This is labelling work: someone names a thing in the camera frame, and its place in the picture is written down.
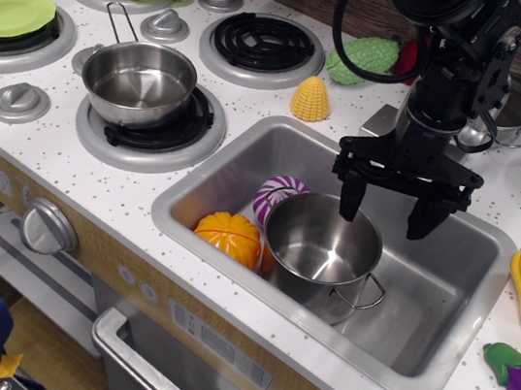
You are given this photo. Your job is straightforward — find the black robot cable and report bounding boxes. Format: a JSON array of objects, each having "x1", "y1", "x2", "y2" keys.
[{"x1": 324, "y1": 0, "x2": 440, "y2": 91}]

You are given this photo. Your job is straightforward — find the grey stove knob hidden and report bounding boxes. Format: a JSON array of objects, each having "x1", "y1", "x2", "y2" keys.
[{"x1": 71, "y1": 44, "x2": 105, "y2": 76}]

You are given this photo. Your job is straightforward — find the green plastic plate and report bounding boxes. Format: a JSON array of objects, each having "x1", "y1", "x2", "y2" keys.
[{"x1": 0, "y1": 0, "x2": 57, "y2": 39}]

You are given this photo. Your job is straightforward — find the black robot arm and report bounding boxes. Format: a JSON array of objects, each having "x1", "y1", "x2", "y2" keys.
[{"x1": 333, "y1": 0, "x2": 521, "y2": 241}]

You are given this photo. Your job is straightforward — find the front right stove burner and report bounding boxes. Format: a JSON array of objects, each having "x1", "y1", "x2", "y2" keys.
[{"x1": 76, "y1": 86, "x2": 226, "y2": 174}]

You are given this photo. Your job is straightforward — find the purple white striped toy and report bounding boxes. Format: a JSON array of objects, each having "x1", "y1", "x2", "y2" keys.
[{"x1": 252, "y1": 175, "x2": 309, "y2": 228}]

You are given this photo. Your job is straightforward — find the orange toy pumpkin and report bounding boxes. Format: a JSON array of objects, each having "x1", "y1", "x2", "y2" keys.
[{"x1": 194, "y1": 211, "x2": 262, "y2": 271}]

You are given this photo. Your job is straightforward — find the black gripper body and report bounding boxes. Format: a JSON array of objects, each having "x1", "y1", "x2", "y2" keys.
[{"x1": 333, "y1": 113, "x2": 483, "y2": 212}]

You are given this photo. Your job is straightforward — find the grey metal sink basin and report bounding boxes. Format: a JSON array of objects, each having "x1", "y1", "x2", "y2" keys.
[{"x1": 151, "y1": 116, "x2": 516, "y2": 390}]

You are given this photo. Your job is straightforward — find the back right stove burner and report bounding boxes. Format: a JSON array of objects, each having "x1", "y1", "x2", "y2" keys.
[{"x1": 198, "y1": 12, "x2": 325, "y2": 90}]

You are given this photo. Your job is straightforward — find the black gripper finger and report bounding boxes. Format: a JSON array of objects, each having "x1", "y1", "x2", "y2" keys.
[
  {"x1": 406, "y1": 198, "x2": 453, "y2": 241},
  {"x1": 339, "y1": 173, "x2": 367, "y2": 222}
]

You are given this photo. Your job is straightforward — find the yellow toy corn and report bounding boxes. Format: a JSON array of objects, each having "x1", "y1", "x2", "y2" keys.
[{"x1": 289, "y1": 77, "x2": 330, "y2": 122}]

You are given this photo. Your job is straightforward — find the grey stove knob front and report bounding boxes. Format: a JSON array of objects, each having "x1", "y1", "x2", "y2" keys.
[{"x1": 0, "y1": 83, "x2": 50, "y2": 124}]

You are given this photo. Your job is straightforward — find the grey stove knob middle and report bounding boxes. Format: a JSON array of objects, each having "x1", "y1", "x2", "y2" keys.
[{"x1": 140, "y1": 9, "x2": 190, "y2": 45}]

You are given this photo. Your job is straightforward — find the steel saucepan with wire handle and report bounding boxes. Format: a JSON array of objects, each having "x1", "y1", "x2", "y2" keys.
[{"x1": 74, "y1": 0, "x2": 208, "y2": 138}]

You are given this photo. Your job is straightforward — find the steel pot with loop handles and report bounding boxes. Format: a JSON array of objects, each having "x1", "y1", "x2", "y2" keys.
[{"x1": 260, "y1": 192, "x2": 386, "y2": 325}]

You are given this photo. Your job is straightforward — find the grey oven door handle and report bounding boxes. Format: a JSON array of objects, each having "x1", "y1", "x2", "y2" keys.
[{"x1": 82, "y1": 304, "x2": 300, "y2": 390}]

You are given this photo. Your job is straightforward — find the red toy pepper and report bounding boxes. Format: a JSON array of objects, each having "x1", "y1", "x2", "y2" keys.
[{"x1": 394, "y1": 40, "x2": 418, "y2": 76}]

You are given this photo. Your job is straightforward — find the front left stove burner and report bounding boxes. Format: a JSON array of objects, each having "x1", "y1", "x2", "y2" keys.
[{"x1": 0, "y1": 7, "x2": 77, "y2": 74}]

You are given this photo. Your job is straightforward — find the steel pot behind arm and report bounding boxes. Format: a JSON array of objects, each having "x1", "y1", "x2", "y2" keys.
[{"x1": 490, "y1": 78, "x2": 521, "y2": 148}]

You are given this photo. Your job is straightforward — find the green toy vegetable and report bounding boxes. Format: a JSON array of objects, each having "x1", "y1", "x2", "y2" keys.
[{"x1": 326, "y1": 36, "x2": 400, "y2": 85}]

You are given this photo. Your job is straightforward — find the grey oven dial knob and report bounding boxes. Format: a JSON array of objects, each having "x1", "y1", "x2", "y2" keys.
[{"x1": 18, "y1": 197, "x2": 79, "y2": 255}]

